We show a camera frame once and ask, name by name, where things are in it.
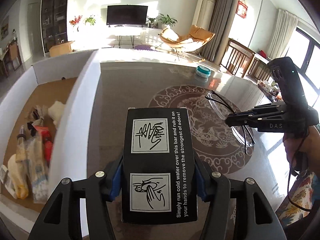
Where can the cream knitted cloth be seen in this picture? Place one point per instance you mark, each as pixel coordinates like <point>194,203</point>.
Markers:
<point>56,111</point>

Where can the black soap bar box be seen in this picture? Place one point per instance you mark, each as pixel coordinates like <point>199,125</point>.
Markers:
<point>158,181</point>

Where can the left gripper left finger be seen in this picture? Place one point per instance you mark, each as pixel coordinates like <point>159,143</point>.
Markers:
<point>60,217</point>

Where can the grey curtain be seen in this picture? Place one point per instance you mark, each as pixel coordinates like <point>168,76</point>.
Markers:
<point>220,24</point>

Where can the person's right hand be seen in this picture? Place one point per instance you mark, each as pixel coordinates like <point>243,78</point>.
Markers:
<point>309,146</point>

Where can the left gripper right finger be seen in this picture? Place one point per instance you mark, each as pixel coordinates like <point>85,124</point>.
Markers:
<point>255,218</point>

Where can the teal white round container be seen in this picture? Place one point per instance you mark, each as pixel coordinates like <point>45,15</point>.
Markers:
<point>203,72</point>

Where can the black television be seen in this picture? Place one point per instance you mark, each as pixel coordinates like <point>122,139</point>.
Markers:
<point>126,14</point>

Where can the red flower plant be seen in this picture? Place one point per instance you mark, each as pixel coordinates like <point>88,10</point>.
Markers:
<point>75,22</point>

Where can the white sunscreen tube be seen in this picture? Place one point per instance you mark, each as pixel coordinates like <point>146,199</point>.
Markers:
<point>7,181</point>

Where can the orange lounge chair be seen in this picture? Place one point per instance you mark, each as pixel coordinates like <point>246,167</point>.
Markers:
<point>192,41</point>

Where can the white cardboard box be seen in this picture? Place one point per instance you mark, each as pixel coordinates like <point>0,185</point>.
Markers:
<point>71,79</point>

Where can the white tv console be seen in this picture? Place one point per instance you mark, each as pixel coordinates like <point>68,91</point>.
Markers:
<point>126,35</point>

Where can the wooden dining chair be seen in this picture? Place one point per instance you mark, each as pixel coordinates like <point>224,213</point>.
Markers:
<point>237,58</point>

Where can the green potted plant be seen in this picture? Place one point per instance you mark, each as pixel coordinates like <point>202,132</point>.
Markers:
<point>167,20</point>

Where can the bag of cotton swabs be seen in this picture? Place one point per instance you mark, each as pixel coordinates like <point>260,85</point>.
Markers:
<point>37,169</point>

